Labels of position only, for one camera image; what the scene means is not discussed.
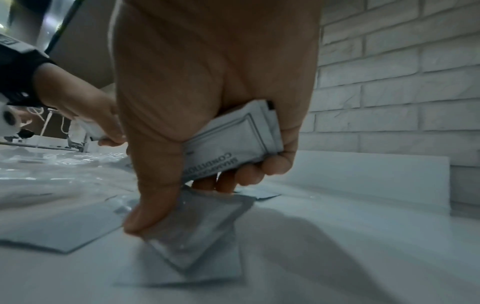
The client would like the person's left hand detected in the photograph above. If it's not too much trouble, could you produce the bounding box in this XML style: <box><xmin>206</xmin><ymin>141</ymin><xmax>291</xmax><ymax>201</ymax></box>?
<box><xmin>35</xmin><ymin>63</ymin><xmax>129</xmax><ymax>148</ymax></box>

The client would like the black marker wristband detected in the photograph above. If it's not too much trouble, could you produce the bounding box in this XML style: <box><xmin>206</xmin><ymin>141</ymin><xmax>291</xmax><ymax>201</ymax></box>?
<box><xmin>0</xmin><ymin>33</ymin><xmax>57</xmax><ymax>108</ymax></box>

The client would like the shiny metal door frame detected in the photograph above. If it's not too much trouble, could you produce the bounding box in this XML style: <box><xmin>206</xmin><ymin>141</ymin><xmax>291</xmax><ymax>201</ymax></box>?
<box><xmin>0</xmin><ymin>0</ymin><xmax>83</xmax><ymax>54</ymax></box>

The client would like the pile of clear-wrapped toiletries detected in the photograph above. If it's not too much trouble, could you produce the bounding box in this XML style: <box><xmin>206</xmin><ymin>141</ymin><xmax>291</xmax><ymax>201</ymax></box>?
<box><xmin>0</xmin><ymin>146</ymin><xmax>138</xmax><ymax>209</ymax></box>

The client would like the person's right hand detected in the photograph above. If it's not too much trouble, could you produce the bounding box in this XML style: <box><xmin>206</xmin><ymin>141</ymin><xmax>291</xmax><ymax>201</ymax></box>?
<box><xmin>108</xmin><ymin>0</ymin><xmax>324</xmax><ymax>237</ymax></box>

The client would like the white countertop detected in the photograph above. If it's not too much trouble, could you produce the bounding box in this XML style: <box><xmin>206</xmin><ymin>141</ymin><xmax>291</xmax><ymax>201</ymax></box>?
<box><xmin>0</xmin><ymin>145</ymin><xmax>480</xmax><ymax>304</ymax></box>

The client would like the stack of shampoo sachets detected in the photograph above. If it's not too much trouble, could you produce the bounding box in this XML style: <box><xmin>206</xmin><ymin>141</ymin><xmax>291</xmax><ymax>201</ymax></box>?
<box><xmin>181</xmin><ymin>99</ymin><xmax>285</xmax><ymax>182</ymax></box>

